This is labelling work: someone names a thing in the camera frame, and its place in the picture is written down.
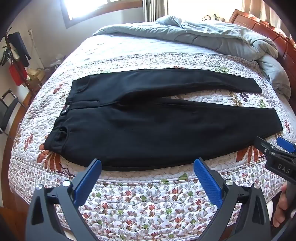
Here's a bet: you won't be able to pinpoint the wooden coat rack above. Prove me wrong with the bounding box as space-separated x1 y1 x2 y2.
2 27 31 94

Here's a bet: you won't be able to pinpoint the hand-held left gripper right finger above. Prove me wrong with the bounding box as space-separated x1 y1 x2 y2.
194 158 271 241

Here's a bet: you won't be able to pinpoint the floral quilted bed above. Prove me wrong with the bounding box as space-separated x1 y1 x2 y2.
8 35 292 241

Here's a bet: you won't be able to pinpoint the window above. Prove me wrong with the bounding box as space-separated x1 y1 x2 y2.
157 0 245 21

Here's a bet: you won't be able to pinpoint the black pants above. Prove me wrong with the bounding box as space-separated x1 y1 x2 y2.
44 68 284 172

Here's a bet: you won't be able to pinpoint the dark green hanging bag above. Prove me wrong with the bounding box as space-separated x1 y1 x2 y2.
0 48 12 67

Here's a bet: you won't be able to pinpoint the grey duvet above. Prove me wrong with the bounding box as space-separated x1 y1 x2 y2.
92 15 292 100

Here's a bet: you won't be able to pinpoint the wooden headboard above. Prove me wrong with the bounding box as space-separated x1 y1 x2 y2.
228 9 296 100

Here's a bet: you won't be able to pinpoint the cardboard box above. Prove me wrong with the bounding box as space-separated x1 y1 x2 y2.
26 69 46 82

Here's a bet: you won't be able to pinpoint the black hanging garment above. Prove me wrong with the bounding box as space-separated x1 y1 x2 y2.
8 32 32 67

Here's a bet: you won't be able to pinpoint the striped curtain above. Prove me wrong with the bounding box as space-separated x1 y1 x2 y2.
143 0 158 22

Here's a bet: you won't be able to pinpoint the patterned cloth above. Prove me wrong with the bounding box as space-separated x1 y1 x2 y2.
202 13 224 22

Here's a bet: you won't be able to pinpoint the black mesh chair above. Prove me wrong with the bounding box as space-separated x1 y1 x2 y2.
0 89 26 141

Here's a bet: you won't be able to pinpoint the person's right hand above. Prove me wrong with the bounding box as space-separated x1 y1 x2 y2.
272 182 296 229

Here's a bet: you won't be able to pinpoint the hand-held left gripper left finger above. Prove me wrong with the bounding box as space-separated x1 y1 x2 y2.
25 158 102 241

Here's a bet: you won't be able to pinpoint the red bag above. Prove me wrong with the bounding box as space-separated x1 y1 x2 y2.
9 61 28 87

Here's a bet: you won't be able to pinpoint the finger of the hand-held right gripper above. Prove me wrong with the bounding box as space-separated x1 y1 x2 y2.
277 137 296 154
254 137 281 160

